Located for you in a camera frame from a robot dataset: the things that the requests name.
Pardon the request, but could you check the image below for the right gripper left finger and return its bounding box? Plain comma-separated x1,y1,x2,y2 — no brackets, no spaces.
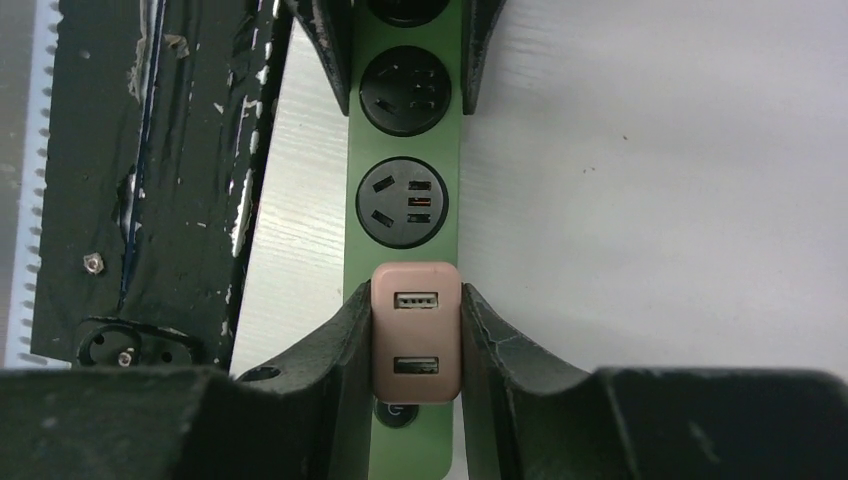
1,284,373,479

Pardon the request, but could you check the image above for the pink charger plug end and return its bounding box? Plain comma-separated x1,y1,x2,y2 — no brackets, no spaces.
370,262,462,405

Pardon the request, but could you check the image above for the green power strip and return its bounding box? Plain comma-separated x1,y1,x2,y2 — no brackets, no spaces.
343,1,463,479

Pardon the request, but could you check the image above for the black mounting base plate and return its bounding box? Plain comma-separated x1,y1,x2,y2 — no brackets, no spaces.
30,1,292,369

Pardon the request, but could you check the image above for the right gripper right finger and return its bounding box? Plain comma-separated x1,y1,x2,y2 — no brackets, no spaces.
462,285,847,479

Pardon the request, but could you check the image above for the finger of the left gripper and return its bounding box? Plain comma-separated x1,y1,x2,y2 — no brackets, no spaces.
460,0,507,116
285,0,353,116

